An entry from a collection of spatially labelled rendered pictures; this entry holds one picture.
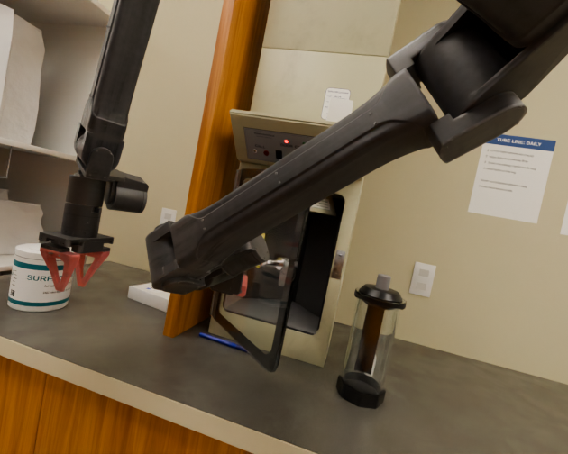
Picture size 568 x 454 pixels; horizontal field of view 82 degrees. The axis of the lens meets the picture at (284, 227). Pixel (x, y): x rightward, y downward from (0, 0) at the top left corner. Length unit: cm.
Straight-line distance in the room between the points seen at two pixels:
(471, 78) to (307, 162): 15
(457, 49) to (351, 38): 61
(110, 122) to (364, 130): 43
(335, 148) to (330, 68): 59
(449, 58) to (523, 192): 104
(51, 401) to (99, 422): 12
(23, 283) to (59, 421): 34
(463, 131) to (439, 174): 98
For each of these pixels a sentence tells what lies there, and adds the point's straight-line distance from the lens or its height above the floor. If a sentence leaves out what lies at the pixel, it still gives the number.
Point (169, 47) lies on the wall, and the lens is 167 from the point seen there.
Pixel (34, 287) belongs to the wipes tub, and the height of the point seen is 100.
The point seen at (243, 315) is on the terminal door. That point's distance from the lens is 76.
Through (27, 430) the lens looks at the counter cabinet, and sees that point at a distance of 98.
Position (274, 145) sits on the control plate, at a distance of 79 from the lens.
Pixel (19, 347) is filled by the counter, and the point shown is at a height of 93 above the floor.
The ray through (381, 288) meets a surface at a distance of 73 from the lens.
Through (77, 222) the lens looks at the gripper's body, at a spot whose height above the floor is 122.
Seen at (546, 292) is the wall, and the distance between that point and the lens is 139.
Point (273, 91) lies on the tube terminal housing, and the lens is 91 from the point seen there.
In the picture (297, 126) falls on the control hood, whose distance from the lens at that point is 75.
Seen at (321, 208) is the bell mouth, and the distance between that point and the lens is 85.
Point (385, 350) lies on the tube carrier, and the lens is 74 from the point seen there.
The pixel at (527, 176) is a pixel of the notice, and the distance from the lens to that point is 136.
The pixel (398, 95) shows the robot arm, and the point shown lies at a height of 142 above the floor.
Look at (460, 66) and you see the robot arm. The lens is 33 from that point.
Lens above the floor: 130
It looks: 3 degrees down
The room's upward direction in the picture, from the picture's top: 11 degrees clockwise
